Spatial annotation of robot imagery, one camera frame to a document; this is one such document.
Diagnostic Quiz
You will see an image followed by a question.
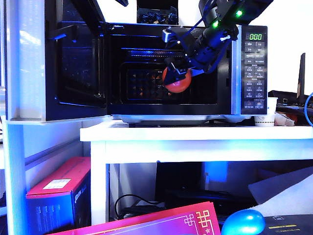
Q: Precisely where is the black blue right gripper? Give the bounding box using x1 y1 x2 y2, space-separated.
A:
162 24 240 86

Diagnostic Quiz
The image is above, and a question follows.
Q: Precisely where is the orange fruit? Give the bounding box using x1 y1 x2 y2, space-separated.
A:
162 66 192 94

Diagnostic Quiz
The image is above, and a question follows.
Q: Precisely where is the white table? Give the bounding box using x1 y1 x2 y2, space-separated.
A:
80 121 313 226

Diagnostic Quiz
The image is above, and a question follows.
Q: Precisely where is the patterned white paper cup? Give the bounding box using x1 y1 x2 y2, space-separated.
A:
254 115 276 127

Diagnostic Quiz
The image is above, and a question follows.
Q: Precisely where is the plain white plastic cup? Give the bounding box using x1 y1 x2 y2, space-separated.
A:
267 97 279 116

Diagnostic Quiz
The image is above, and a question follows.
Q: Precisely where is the black router with antenna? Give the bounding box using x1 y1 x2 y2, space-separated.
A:
268 52 313 116

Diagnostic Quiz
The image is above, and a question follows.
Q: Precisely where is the large black box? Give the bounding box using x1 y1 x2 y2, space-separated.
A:
155 162 203 194

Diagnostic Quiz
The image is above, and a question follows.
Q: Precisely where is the orange and white snack packet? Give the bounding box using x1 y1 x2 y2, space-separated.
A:
273 112 298 127

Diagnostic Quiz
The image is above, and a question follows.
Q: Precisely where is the black flat device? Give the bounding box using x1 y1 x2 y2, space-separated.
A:
165 188 257 216

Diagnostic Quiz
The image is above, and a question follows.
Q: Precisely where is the black power adapter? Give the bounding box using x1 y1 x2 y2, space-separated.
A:
121 205 167 219

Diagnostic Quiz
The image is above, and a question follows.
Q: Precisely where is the grey office partition panel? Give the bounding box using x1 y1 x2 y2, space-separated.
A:
0 117 91 235

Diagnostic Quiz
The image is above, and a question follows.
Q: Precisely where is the grey cardboard sheet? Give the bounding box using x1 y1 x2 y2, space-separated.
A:
247 167 313 207

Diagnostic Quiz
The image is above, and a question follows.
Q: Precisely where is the magenta gift box gold pattern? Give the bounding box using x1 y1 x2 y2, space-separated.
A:
48 201 222 235

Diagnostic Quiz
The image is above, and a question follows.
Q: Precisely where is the shiny blue egg-shaped object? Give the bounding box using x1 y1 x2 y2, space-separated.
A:
221 209 266 235

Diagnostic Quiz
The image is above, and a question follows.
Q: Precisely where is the red and blue carton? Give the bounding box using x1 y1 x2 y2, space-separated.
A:
25 157 92 235

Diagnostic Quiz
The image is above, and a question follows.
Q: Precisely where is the white foam sheet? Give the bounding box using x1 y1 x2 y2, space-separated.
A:
249 178 313 218

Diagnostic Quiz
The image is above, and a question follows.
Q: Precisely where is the black box with gold print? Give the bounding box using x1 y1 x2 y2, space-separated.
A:
263 214 313 235

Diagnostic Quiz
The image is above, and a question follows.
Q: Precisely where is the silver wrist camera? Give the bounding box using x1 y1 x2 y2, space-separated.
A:
161 27 178 48

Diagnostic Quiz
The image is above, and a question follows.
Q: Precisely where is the blue cable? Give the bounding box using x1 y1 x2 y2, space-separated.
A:
304 92 313 128

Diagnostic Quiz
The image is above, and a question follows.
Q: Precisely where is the thin black cable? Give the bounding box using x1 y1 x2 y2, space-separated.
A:
114 194 162 221

